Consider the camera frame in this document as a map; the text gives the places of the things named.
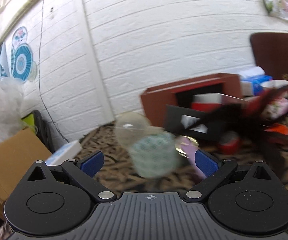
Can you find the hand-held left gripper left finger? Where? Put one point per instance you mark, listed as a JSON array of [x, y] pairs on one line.
[[91, 165]]

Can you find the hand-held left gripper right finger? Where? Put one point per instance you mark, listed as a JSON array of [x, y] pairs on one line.
[[206, 163]]

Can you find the green patterned clear jar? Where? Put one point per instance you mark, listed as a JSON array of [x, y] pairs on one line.
[[154, 155]]

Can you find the red-brown storage box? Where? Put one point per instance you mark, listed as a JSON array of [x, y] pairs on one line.
[[159, 102]]

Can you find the pink hand mirror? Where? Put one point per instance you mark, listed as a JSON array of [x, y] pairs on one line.
[[190, 152]]

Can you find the white blue flat box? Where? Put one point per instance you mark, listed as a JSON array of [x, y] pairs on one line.
[[64, 152]]

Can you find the brown patterned cloth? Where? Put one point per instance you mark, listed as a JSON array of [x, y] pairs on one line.
[[124, 182]]

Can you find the black box white label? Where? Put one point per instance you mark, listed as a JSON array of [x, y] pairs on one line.
[[174, 120]]

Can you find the dark blurred object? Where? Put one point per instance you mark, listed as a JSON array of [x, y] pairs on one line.
[[234, 116]]

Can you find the black crate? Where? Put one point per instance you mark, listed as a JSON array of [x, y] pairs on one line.
[[42, 132]]

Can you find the white red box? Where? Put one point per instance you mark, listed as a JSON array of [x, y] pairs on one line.
[[206, 98]]

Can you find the green item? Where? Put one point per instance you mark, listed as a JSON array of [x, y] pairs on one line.
[[29, 121]]

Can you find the orange object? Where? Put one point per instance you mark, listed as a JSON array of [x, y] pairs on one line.
[[280, 129]]

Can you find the cardboard box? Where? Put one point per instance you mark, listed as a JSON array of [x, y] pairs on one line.
[[9, 160]]

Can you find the pink floral pouch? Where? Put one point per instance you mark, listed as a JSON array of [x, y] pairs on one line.
[[276, 107]]

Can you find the blue white packet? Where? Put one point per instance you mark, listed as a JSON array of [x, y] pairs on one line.
[[257, 83]]

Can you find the white cup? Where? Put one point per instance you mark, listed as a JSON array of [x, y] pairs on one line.
[[276, 83]]

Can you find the white plastic bag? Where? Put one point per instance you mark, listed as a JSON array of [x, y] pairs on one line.
[[1, 105]]

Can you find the blue paper fan decoration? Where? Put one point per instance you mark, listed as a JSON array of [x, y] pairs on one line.
[[21, 62], [1, 62]]

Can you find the dark brown chair back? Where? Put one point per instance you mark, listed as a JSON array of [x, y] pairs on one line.
[[279, 55]]

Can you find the round floral wall decoration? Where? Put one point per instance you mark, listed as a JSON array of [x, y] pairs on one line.
[[19, 36]]

